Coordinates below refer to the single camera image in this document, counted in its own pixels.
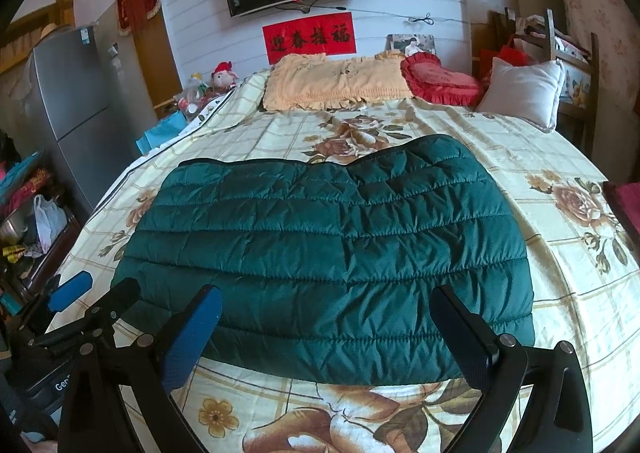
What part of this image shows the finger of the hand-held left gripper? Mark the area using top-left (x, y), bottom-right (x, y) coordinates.
top-left (25, 270), bottom-right (95, 349)
top-left (75, 277), bottom-right (142, 348)

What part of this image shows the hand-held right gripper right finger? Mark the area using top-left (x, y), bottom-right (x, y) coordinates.
top-left (429, 284), bottom-right (594, 453)

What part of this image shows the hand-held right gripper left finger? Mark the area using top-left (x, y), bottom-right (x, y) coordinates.
top-left (57, 283), bottom-right (224, 453)

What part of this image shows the green quilted puffer jacket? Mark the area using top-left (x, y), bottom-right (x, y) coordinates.
top-left (112, 134), bottom-right (536, 384)

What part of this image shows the dark wooden cabinet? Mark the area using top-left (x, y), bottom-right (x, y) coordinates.
top-left (0, 213), bottom-right (83, 314)

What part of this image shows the white plastic bag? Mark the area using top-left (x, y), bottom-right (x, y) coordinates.
top-left (32, 194), bottom-right (68, 254)

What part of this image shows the floral checked bedsheet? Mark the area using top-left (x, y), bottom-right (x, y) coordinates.
top-left (45, 70), bottom-right (640, 453)

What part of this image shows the colourful fabric bundle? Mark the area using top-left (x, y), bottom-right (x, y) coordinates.
top-left (0, 150), bottom-right (53, 218)

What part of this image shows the blue box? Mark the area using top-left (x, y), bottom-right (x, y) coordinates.
top-left (136, 112), bottom-right (188, 156)

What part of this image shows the grey refrigerator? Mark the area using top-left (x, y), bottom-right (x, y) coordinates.
top-left (22, 25), bottom-right (131, 218)

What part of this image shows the dark red cloth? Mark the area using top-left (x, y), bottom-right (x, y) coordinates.
top-left (602, 180), bottom-right (640, 254)

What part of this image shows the wooden door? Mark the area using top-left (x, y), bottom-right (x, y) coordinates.
top-left (132, 0), bottom-right (182, 118)

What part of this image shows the plush toy with red hat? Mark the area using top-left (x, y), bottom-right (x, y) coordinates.
top-left (210, 62), bottom-right (240, 92)

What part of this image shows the white square pillow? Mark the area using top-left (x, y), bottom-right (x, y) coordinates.
top-left (475, 57), bottom-right (566, 131)

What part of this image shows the red heart-shaped pillow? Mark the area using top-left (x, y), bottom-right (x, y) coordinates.
top-left (400, 53), bottom-right (485, 106)

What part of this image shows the beige frilled pillow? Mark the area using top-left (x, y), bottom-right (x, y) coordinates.
top-left (261, 53), bottom-right (416, 112)

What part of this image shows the wooden chair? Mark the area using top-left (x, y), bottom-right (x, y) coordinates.
top-left (487, 8), bottom-right (601, 158)

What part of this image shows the red cloth on chair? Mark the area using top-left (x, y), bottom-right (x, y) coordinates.
top-left (475, 45), bottom-right (538, 84)

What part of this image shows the leaning photo print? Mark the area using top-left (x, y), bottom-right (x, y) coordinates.
top-left (387, 34), bottom-right (436, 58)

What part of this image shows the floral curtain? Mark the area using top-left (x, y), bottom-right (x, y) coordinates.
top-left (555, 0), bottom-right (640, 98)

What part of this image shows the red wall banner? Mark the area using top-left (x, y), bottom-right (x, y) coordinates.
top-left (262, 13), bottom-right (357, 66)

